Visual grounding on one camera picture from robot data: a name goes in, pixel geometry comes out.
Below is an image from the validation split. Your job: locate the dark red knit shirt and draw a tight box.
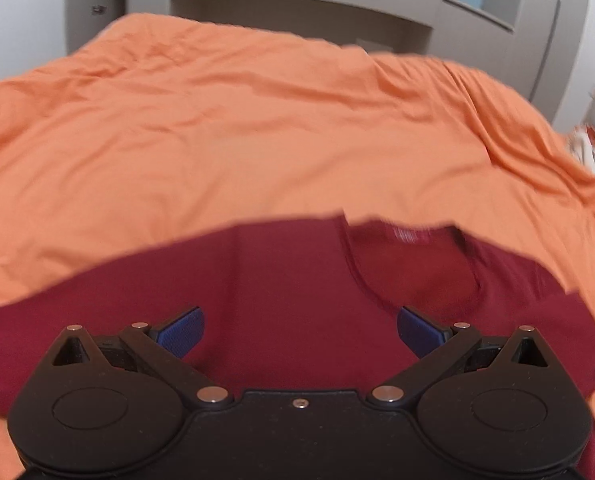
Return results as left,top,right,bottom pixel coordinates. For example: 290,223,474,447
0,217,595,479

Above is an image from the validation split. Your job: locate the cream white crumpled garment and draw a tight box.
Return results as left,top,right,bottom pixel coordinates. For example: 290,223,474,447
567,126,595,176

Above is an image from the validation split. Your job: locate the orange bed duvet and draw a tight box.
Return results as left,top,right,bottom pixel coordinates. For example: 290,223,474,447
0,12,595,480

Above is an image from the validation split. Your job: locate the grey built-in wall cabinet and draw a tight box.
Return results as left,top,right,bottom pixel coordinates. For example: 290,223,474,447
65,0,589,119

